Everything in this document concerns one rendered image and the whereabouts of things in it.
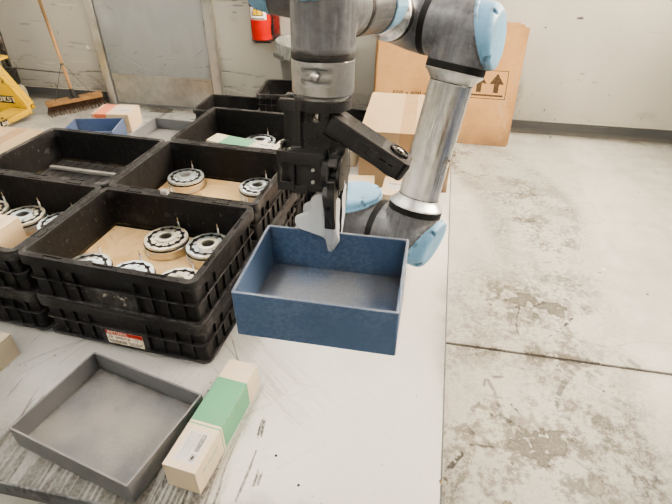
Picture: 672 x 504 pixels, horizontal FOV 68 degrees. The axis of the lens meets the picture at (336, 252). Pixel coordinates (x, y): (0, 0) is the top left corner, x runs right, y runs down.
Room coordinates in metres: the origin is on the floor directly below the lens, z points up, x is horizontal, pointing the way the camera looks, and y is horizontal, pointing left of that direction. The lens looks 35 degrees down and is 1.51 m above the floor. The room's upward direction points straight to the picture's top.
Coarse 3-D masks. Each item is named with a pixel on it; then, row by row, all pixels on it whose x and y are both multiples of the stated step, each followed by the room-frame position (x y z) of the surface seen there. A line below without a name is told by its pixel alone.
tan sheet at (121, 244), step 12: (120, 228) 1.07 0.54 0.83; (132, 228) 1.07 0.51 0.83; (108, 240) 1.02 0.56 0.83; (120, 240) 1.02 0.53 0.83; (132, 240) 1.02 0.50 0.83; (84, 252) 0.97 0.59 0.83; (96, 252) 0.97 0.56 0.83; (108, 252) 0.97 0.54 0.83; (120, 252) 0.97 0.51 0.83; (132, 252) 0.97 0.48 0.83; (144, 252) 0.97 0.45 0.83; (156, 264) 0.92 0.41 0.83; (168, 264) 0.92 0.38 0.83; (180, 264) 0.92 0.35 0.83
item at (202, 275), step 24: (96, 192) 1.08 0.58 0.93; (120, 192) 1.08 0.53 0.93; (144, 192) 1.08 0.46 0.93; (72, 216) 0.97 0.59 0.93; (48, 264) 0.80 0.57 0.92; (72, 264) 0.79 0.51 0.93; (96, 264) 0.79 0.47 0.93; (216, 264) 0.81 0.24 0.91; (168, 288) 0.74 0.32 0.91; (192, 288) 0.73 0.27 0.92
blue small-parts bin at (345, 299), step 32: (256, 256) 0.54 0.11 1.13; (288, 256) 0.60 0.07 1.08; (320, 256) 0.59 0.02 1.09; (352, 256) 0.58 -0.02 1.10; (384, 256) 0.57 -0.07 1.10; (256, 288) 0.53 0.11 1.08; (288, 288) 0.54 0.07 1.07; (320, 288) 0.54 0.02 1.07; (352, 288) 0.54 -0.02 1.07; (384, 288) 0.54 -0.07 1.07; (256, 320) 0.45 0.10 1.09; (288, 320) 0.45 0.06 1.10; (320, 320) 0.44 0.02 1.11; (352, 320) 0.43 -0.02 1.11; (384, 320) 0.42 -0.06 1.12; (384, 352) 0.42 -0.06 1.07
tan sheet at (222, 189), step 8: (208, 184) 1.31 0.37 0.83; (216, 184) 1.31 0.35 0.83; (224, 184) 1.31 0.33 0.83; (232, 184) 1.31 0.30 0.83; (200, 192) 1.26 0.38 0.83; (208, 192) 1.26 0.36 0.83; (216, 192) 1.26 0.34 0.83; (224, 192) 1.26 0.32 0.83; (232, 192) 1.26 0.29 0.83; (240, 200) 1.22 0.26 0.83
